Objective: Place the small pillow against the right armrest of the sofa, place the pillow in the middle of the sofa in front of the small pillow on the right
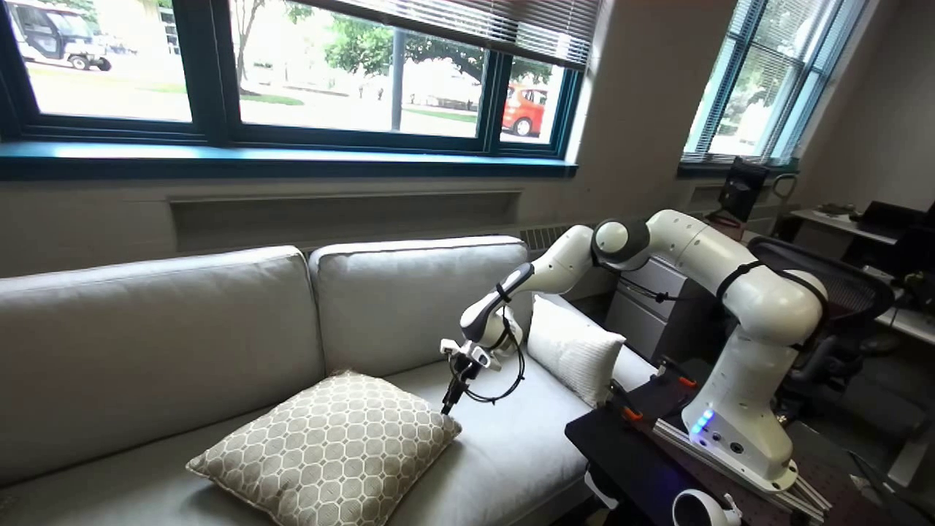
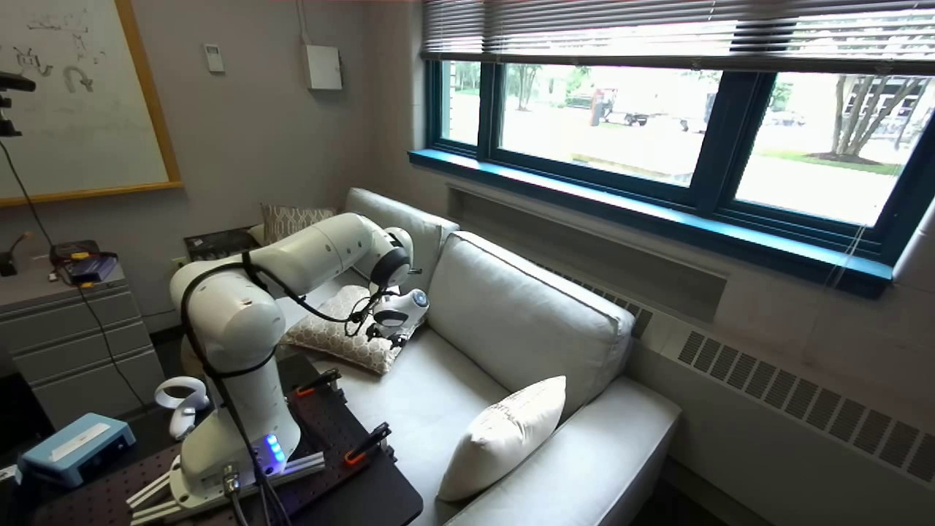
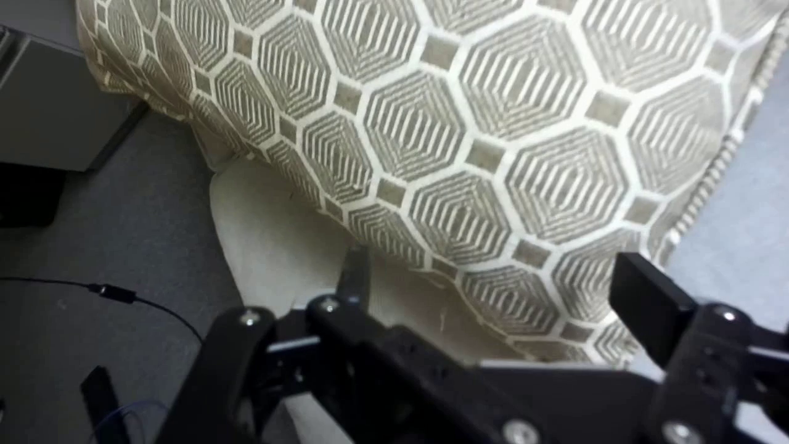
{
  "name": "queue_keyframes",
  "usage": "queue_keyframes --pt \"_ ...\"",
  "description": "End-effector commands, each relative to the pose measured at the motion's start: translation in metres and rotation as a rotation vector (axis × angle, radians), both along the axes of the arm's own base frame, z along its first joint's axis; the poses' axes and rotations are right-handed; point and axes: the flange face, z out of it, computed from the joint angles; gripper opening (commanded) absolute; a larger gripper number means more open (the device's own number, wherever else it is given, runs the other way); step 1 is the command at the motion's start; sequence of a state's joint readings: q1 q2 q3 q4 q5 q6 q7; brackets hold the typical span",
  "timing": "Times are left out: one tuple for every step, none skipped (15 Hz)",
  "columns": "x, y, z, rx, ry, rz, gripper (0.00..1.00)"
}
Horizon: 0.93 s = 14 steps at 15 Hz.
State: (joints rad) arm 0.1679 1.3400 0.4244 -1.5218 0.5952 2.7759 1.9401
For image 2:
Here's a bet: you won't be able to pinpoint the black camera on stand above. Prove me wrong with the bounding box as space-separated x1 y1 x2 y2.
0 67 41 140

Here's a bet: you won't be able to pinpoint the beige geometric patterned pillow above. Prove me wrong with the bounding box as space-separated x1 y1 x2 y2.
284 283 422 381

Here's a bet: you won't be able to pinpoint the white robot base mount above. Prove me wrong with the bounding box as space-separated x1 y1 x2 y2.
124 446 330 522

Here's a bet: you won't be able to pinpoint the tree outside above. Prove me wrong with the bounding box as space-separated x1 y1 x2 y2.
830 70 932 163

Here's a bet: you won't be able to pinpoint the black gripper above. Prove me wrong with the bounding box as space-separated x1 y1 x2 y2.
363 308 408 353

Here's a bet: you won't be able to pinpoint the black robot table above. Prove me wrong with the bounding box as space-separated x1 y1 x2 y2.
0 347 427 526

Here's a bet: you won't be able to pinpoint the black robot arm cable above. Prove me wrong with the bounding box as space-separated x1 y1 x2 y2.
176 245 392 526

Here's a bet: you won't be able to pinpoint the small cream pillow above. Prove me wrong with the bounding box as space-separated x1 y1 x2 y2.
436 375 569 505

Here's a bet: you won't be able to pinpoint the teal window frame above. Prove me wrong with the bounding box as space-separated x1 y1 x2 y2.
406 52 935 286

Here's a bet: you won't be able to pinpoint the white wall box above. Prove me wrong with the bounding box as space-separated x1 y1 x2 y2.
300 39 345 96

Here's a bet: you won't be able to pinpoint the gray drawer cabinet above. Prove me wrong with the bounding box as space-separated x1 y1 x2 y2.
0 254 170 426

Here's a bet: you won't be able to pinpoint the radiator vent grille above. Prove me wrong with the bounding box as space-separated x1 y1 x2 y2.
675 328 935 484

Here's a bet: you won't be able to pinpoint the wood framed whiteboard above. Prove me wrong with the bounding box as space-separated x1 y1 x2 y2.
0 0 186 214

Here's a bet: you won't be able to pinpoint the small black stand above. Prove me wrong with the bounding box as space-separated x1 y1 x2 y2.
0 230 28 281

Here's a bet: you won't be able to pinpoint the white VR controller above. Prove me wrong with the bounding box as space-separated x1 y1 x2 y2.
151 375 212 445

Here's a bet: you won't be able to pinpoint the black orange clamp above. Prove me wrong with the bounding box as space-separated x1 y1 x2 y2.
342 419 393 467
290 369 345 404

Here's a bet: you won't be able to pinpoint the black orange small box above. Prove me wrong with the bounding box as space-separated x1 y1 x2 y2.
50 239 123 286

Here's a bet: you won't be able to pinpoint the blue box device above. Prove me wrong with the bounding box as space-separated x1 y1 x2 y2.
16 408 140 490

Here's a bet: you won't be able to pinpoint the gray sofa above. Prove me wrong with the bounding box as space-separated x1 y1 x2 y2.
227 183 684 526

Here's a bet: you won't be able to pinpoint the white lattice patterned pillow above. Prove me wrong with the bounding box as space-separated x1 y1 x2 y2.
254 201 338 249

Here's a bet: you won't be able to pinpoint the window blinds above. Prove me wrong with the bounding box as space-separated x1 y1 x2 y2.
420 0 935 70

